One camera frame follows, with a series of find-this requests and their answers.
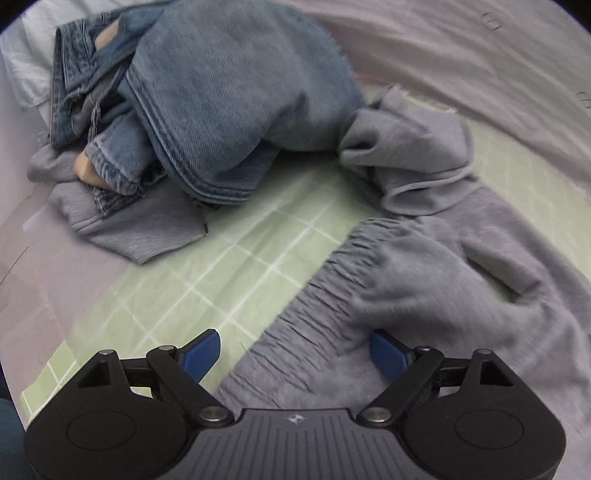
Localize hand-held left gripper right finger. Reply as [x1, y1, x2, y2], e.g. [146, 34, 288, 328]
[358, 330, 515, 426]

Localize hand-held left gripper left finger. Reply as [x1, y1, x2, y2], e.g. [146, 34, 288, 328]
[76, 329, 234, 428]

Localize grey sweatpants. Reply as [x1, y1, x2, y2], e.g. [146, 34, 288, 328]
[215, 85, 591, 480]

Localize green checked mat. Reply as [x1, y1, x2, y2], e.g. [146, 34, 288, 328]
[21, 85, 591, 416]

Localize grey fleece garment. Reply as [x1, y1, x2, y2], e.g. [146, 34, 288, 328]
[25, 143, 208, 265]

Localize teal curtain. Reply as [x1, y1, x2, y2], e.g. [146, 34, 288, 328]
[0, 397, 26, 480]

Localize beige cloth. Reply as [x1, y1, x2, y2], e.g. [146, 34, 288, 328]
[74, 150, 110, 191]

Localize faded light blue jeans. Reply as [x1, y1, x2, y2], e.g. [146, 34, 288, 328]
[48, 9, 167, 217]

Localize carrot printed grey bedsheet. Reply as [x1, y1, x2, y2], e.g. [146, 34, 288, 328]
[0, 0, 591, 197]

